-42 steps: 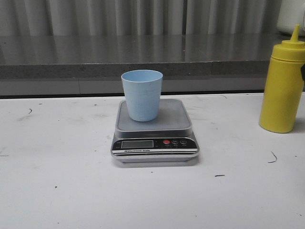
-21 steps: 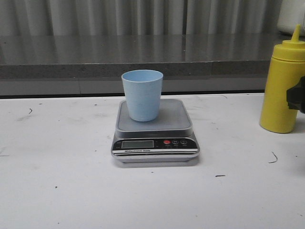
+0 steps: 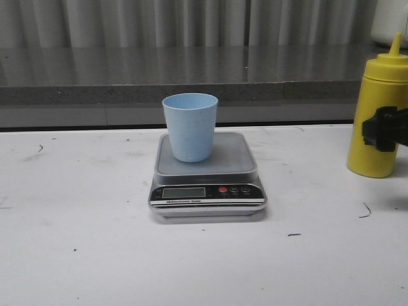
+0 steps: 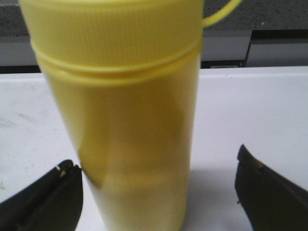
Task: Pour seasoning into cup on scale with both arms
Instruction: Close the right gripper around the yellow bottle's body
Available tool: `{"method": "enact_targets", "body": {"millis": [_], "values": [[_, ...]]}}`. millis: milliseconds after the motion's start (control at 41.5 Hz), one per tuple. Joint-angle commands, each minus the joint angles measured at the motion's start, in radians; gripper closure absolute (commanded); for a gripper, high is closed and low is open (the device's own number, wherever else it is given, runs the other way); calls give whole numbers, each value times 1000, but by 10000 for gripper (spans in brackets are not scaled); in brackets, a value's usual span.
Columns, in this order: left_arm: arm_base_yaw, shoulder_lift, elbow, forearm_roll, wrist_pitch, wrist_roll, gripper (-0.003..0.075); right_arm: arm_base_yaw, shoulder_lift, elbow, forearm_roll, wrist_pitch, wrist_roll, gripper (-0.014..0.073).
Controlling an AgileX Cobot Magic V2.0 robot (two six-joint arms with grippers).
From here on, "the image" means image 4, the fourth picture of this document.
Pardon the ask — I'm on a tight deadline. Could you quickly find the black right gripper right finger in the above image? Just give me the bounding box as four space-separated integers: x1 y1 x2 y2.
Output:
235 145 308 231

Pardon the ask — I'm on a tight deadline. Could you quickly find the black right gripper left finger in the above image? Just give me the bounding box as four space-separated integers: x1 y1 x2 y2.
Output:
0 160 83 231

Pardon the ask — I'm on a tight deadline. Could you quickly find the yellow squeeze bottle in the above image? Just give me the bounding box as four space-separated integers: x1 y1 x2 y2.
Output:
19 0 239 231

